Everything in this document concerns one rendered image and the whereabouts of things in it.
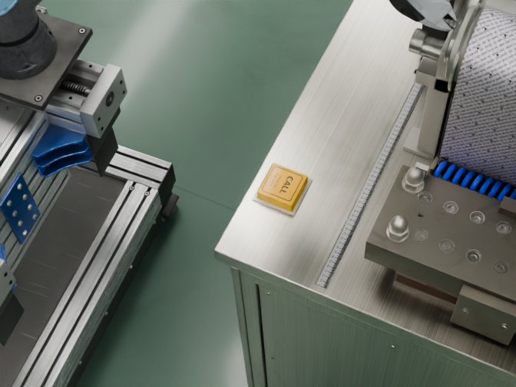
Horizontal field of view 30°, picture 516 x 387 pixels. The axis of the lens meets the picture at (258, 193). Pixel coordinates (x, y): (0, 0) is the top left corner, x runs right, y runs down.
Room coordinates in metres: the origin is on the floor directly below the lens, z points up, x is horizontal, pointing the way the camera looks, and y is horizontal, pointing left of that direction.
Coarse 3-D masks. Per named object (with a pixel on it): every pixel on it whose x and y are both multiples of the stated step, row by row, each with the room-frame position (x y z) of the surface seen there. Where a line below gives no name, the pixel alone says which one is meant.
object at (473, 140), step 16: (464, 112) 0.83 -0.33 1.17; (448, 128) 0.84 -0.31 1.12; (464, 128) 0.83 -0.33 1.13; (480, 128) 0.82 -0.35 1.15; (496, 128) 0.80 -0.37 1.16; (512, 128) 0.79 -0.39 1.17; (448, 144) 0.84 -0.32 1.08; (464, 144) 0.82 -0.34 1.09; (480, 144) 0.81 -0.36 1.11; (496, 144) 0.80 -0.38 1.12; (512, 144) 0.79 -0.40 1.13; (448, 160) 0.83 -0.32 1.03; (464, 160) 0.82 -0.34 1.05; (480, 160) 0.81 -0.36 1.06; (496, 160) 0.80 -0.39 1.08; (512, 160) 0.78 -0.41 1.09; (496, 176) 0.79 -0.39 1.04; (512, 176) 0.78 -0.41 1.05
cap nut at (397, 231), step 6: (396, 216) 0.71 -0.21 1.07; (390, 222) 0.71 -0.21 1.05; (396, 222) 0.70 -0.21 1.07; (402, 222) 0.70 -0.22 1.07; (390, 228) 0.70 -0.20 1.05; (396, 228) 0.69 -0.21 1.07; (402, 228) 0.69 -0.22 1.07; (390, 234) 0.70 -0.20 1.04; (396, 234) 0.69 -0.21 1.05; (402, 234) 0.69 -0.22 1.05; (390, 240) 0.69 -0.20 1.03; (396, 240) 0.69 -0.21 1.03; (402, 240) 0.69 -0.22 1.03
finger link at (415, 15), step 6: (390, 0) 0.93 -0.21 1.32; (396, 0) 0.93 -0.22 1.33; (402, 0) 0.93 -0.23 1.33; (396, 6) 0.93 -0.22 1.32; (402, 6) 0.92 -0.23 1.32; (408, 6) 0.93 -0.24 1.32; (402, 12) 0.92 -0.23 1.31; (408, 12) 0.92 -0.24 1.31; (414, 12) 0.92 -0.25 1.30; (414, 18) 0.92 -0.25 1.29; (420, 18) 0.92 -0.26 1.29
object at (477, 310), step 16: (464, 288) 0.60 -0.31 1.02; (464, 304) 0.59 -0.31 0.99; (480, 304) 0.58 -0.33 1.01; (496, 304) 0.57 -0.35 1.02; (512, 304) 0.57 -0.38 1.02; (464, 320) 0.59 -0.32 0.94; (480, 320) 0.57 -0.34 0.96; (496, 320) 0.56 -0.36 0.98; (512, 320) 0.55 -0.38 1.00; (496, 336) 0.56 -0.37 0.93; (512, 336) 0.55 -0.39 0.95
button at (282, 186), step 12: (276, 168) 0.91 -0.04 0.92; (288, 168) 0.91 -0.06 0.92; (264, 180) 0.89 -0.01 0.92; (276, 180) 0.88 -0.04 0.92; (288, 180) 0.88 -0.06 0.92; (300, 180) 0.88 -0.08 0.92; (264, 192) 0.86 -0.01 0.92; (276, 192) 0.86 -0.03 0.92; (288, 192) 0.86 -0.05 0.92; (300, 192) 0.86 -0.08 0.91; (276, 204) 0.84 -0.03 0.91; (288, 204) 0.83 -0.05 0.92
